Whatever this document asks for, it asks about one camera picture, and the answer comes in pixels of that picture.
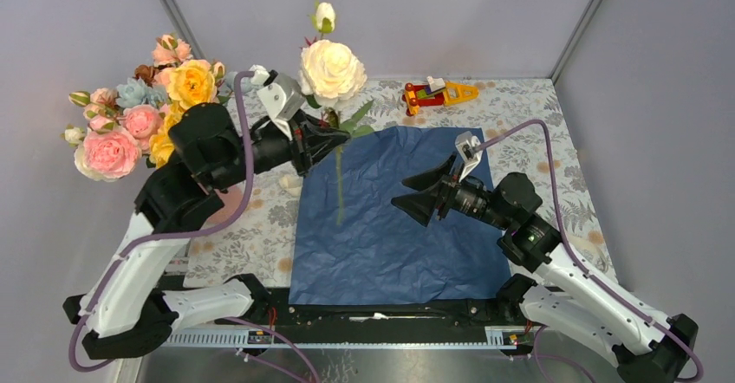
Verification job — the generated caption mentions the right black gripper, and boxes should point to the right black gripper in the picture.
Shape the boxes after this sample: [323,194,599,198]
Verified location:
[391,151,512,230]

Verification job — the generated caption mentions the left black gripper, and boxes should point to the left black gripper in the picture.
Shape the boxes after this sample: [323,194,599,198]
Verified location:
[213,107,353,189]

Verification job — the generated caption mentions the white rose stem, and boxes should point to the white rose stem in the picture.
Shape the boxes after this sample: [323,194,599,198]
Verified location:
[297,1,377,226]

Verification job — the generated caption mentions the blue paper bouquet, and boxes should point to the blue paper bouquet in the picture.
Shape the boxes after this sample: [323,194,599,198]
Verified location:
[289,127,511,305]

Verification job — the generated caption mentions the pink rose stem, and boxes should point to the pink rose stem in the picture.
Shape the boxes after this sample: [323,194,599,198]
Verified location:
[74,128,142,182]
[83,103,163,140]

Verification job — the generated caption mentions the yellow flower stem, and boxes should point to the yellow flower stem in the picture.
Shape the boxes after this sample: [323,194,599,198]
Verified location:
[148,59,218,168]

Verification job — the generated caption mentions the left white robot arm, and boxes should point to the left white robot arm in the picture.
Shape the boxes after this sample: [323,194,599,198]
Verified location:
[63,69,350,371]

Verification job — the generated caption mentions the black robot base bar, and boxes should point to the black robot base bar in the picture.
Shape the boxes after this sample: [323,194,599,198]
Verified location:
[216,275,539,334]

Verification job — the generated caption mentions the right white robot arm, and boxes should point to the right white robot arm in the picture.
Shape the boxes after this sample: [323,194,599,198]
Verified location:
[391,133,699,382]

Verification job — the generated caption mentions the pink ceramic vase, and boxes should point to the pink ceramic vase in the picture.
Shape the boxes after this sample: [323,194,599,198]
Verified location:
[219,185,250,225]

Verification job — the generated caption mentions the flowers in vase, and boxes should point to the flowers in vase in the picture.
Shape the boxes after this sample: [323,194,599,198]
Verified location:
[64,34,235,153]

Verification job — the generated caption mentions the small cream ribbon scrap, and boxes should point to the small cream ribbon scrap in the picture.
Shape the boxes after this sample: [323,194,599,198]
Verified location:
[278,174,303,198]

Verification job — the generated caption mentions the colourful toy block car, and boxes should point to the colourful toy block car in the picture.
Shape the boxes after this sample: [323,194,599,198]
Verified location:
[401,76,479,116]

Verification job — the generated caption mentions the floral patterned table mat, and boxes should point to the floral patterned table mat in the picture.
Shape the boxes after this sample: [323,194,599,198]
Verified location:
[184,79,615,288]

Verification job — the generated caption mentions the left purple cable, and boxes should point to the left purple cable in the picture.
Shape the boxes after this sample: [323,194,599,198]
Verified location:
[68,70,320,383]

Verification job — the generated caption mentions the purple cable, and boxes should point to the purple cable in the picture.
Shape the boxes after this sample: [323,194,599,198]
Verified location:
[68,70,320,383]
[467,119,705,383]

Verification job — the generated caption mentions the white slotted cable duct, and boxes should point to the white slotted cable duct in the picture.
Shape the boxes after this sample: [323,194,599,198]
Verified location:
[163,322,534,351]

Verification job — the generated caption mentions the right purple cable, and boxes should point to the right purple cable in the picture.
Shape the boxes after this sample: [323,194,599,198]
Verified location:
[467,119,705,383]

